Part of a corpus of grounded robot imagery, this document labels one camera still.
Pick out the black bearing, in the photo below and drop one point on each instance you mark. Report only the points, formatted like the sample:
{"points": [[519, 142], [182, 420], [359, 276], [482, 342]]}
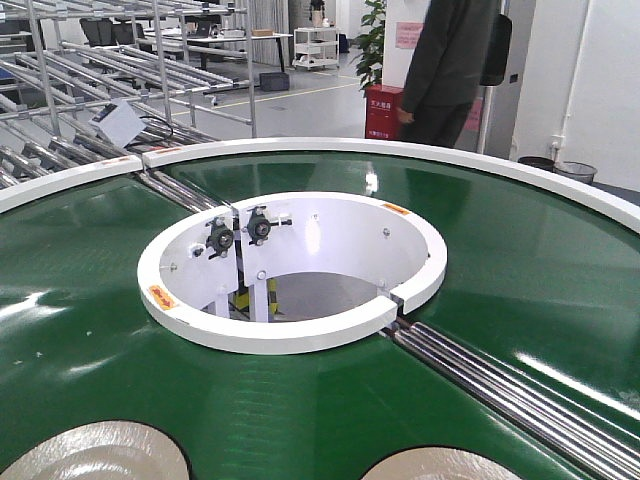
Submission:
{"points": [[259, 226], [220, 239]]}

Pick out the steel conveyor rollers, far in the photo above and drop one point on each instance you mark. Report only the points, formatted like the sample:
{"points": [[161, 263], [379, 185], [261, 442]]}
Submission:
{"points": [[176, 191]]}

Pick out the mesh waste bin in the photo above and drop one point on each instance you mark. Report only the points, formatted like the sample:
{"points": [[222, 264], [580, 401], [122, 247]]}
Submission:
{"points": [[577, 171]]}

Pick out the black wall-mounted holder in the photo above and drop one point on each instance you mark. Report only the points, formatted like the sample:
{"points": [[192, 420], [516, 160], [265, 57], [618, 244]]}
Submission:
{"points": [[497, 52]]}

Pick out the white outer conveyor rim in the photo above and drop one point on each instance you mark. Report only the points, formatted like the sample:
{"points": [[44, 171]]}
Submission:
{"points": [[617, 209]]}

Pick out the black bearing, right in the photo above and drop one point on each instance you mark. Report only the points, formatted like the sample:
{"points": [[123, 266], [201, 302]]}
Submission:
{"points": [[259, 226]]}

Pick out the dark waste bin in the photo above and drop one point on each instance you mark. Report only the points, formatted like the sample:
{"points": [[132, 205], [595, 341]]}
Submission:
{"points": [[539, 162]]}

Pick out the steel conveyor rollers, near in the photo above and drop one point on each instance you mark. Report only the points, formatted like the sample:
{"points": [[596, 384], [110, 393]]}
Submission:
{"points": [[578, 441]]}

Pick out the steel roller rack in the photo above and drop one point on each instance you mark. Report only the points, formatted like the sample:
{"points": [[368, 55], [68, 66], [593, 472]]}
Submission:
{"points": [[63, 61]]}

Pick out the white shelf cart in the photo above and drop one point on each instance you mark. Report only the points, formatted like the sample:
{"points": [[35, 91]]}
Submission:
{"points": [[316, 48]]}

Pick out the pink notice sign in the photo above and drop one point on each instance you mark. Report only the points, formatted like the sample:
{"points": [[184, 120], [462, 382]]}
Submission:
{"points": [[407, 34]]}

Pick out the black bearing, left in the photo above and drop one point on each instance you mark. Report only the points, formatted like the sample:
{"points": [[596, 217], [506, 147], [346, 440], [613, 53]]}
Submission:
{"points": [[220, 239]]}

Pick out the white control box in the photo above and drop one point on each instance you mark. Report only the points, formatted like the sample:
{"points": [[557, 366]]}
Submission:
{"points": [[117, 122]]}

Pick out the green potted plant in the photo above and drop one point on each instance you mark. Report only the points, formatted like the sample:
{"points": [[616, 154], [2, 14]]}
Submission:
{"points": [[371, 42]]}

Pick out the person in dark jacket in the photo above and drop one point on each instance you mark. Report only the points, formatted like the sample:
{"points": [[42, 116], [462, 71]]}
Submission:
{"points": [[445, 71]]}

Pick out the red fire cabinet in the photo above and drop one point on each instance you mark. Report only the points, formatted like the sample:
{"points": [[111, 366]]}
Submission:
{"points": [[381, 112]]}

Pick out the black floor crate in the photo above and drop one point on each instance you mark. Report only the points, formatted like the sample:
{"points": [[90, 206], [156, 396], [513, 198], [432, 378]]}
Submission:
{"points": [[274, 81]]}

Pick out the steel conveyor rollers, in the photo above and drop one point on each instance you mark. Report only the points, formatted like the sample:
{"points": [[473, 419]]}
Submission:
{"points": [[176, 191], [578, 441]]}

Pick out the cream plate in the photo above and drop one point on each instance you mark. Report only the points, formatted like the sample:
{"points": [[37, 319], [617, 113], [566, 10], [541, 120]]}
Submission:
{"points": [[111, 449], [437, 463]]}

